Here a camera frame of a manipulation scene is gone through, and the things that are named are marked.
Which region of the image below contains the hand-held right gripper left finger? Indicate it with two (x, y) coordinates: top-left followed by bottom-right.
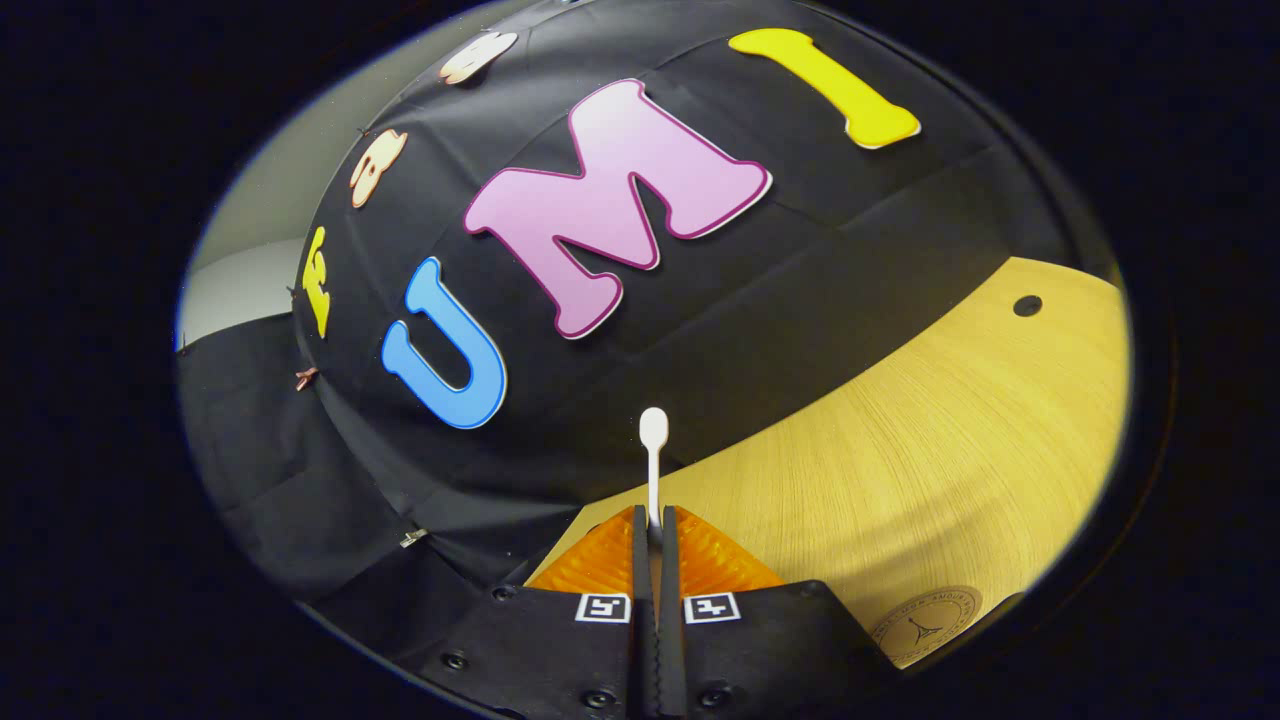
(418, 504), (658, 719)

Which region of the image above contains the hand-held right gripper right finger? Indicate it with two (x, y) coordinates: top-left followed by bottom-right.
(657, 504), (899, 719)

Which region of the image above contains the white toothbrush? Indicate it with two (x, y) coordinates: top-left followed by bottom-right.
(639, 407), (669, 531)

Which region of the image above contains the round cork coaster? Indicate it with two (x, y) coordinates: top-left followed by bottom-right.
(868, 585), (983, 669)

